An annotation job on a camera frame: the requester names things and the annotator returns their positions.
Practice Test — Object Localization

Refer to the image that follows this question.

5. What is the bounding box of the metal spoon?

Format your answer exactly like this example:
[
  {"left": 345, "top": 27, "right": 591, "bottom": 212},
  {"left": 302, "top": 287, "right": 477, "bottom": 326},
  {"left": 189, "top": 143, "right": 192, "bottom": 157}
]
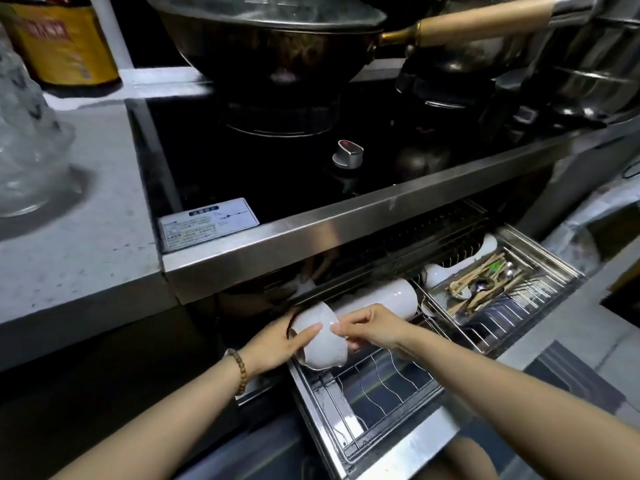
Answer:
[{"left": 477, "top": 262, "right": 518, "bottom": 295}]

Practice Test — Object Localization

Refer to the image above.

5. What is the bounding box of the single white ceramic bowl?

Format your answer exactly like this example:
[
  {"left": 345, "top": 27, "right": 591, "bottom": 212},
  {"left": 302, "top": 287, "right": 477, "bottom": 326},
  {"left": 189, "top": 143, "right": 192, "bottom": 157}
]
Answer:
[{"left": 290, "top": 301, "right": 350, "bottom": 372}]

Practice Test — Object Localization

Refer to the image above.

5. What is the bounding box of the person's left hand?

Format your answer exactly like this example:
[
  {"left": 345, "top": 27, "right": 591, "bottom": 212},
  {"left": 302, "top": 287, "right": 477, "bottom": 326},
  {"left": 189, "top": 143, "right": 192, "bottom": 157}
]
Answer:
[{"left": 241, "top": 308, "right": 323, "bottom": 384}]

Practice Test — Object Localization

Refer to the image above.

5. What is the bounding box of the brown beaded bracelet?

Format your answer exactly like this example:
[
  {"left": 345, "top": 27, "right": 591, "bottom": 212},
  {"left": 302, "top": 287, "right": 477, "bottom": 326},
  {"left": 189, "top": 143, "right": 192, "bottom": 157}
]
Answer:
[{"left": 223, "top": 348, "right": 249, "bottom": 397}]

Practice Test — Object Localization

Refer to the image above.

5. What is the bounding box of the person's right hand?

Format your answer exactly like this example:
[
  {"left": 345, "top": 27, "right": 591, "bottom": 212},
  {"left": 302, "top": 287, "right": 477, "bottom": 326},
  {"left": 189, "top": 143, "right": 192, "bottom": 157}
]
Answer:
[{"left": 331, "top": 303, "right": 418, "bottom": 354}]

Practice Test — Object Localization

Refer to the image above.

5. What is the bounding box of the white label sticker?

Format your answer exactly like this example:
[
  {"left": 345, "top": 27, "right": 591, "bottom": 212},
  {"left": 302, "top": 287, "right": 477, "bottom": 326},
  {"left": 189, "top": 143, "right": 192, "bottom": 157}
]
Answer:
[{"left": 158, "top": 197, "right": 261, "bottom": 253}]

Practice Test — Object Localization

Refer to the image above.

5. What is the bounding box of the bundle of wooden chopsticks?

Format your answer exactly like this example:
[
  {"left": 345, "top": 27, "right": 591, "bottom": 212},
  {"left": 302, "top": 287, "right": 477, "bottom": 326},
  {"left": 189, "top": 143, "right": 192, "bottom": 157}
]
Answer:
[{"left": 446, "top": 252, "right": 532, "bottom": 316}]

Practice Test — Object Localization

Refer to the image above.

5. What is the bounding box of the row of white bowls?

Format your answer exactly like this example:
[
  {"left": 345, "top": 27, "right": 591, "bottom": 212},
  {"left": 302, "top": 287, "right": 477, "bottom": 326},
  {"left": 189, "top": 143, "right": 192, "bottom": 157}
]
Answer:
[{"left": 295, "top": 277, "right": 420, "bottom": 326}]

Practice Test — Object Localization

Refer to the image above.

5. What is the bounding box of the person's right forearm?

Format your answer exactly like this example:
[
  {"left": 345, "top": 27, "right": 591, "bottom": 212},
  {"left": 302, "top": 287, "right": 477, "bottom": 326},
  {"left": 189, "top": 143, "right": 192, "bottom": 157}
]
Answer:
[{"left": 395, "top": 322, "right": 640, "bottom": 480}]

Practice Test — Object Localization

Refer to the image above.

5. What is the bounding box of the person's left forearm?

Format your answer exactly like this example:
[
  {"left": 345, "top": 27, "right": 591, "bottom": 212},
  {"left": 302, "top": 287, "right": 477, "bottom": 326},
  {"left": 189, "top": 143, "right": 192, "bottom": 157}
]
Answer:
[{"left": 50, "top": 351, "right": 247, "bottom": 480}]

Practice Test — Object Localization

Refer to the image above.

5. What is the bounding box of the person's leg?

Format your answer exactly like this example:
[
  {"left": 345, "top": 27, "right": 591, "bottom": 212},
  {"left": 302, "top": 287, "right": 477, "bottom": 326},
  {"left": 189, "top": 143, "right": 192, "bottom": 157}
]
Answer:
[{"left": 427, "top": 437, "right": 498, "bottom": 480}]

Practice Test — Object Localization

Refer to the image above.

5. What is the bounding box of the dark floor mat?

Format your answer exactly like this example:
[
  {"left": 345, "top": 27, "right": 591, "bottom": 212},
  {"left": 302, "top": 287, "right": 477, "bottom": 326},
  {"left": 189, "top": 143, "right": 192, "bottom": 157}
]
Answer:
[{"left": 520, "top": 340, "right": 640, "bottom": 425}]

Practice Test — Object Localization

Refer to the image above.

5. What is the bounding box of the large stainless steel pot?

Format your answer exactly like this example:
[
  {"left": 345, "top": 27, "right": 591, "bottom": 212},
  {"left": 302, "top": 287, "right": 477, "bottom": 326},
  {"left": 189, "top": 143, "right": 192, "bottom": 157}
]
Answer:
[{"left": 542, "top": 0, "right": 640, "bottom": 123}]

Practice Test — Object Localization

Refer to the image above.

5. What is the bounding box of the clear plastic bag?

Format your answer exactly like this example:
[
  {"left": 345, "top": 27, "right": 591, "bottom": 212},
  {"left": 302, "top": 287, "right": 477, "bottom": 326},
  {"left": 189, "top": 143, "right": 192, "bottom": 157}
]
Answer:
[{"left": 0, "top": 24, "right": 77, "bottom": 218}]

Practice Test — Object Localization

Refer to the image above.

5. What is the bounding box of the yellow labelled container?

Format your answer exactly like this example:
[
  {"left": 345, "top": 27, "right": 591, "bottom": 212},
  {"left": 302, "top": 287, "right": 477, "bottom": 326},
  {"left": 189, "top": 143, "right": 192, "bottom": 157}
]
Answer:
[{"left": 0, "top": 0, "right": 121, "bottom": 88}]

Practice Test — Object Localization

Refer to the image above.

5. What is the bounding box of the black burner grate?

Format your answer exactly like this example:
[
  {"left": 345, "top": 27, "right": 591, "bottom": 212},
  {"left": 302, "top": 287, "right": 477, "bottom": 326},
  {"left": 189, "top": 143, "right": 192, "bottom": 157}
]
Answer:
[{"left": 394, "top": 69, "right": 503, "bottom": 111}]

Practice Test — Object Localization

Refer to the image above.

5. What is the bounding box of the dark wok with wooden handle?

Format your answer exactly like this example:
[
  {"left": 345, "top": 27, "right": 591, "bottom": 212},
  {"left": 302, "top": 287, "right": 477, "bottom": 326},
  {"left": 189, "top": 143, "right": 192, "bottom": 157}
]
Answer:
[{"left": 146, "top": 0, "right": 606, "bottom": 96}]

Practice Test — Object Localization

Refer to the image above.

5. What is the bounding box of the steel wire cutlery basket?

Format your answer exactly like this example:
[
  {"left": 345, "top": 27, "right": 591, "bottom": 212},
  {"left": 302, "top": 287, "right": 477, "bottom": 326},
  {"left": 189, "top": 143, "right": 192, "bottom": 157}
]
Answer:
[{"left": 417, "top": 225, "right": 587, "bottom": 356}]

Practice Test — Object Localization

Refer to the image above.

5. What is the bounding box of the black glass gas stove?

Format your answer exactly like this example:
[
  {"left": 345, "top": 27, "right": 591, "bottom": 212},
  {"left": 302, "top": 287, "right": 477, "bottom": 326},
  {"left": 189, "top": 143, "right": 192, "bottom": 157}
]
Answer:
[{"left": 126, "top": 70, "right": 640, "bottom": 256}]

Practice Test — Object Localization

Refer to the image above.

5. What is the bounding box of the steel dish rack drawer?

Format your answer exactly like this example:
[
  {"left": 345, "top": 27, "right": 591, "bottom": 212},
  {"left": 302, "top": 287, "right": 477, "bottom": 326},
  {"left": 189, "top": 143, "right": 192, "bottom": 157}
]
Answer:
[{"left": 286, "top": 200, "right": 589, "bottom": 478}]

